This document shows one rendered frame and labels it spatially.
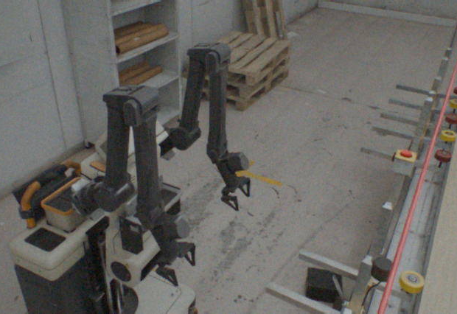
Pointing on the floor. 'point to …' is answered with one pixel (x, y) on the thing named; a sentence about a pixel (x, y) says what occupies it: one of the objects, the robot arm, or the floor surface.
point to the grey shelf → (83, 49)
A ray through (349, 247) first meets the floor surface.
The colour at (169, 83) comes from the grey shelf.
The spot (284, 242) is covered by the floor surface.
